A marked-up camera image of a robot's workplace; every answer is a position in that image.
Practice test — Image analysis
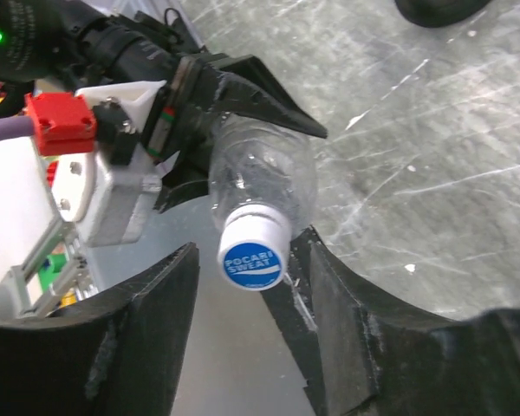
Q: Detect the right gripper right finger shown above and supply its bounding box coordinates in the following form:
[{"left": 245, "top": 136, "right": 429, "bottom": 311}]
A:
[{"left": 263, "top": 228, "right": 520, "bottom": 415}]

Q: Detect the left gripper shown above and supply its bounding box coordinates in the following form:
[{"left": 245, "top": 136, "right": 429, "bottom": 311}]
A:
[{"left": 142, "top": 53, "right": 328, "bottom": 212}]

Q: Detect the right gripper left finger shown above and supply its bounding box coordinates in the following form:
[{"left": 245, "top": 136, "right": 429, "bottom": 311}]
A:
[{"left": 0, "top": 243, "right": 199, "bottom": 415}]

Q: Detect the clear bottle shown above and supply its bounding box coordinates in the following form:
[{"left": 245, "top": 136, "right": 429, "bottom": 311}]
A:
[{"left": 207, "top": 115, "right": 320, "bottom": 291}]

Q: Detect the blue clear bottle cap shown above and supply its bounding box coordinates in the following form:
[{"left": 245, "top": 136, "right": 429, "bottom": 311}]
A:
[{"left": 217, "top": 204, "right": 292, "bottom": 291}]

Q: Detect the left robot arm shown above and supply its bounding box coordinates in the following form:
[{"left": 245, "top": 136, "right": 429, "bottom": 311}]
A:
[{"left": 0, "top": 1, "right": 328, "bottom": 211}]

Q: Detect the shock mount stand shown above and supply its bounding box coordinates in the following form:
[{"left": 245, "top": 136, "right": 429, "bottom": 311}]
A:
[{"left": 394, "top": 0, "right": 491, "bottom": 29}]

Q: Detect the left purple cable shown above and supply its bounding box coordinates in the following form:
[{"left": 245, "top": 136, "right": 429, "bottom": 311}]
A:
[{"left": 0, "top": 117, "right": 36, "bottom": 146}]

